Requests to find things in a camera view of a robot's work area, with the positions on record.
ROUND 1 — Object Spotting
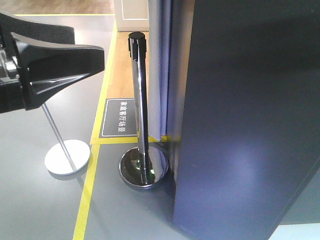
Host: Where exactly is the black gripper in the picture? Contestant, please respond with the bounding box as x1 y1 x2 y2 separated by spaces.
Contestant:
0 12 105 113

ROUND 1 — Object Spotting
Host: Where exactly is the dark floor sign mat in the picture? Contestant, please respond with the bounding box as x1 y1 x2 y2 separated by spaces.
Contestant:
99 98 137 138

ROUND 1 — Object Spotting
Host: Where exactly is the silver stanchion pole with base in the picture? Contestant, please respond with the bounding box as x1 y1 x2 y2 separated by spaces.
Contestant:
41 103 91 176

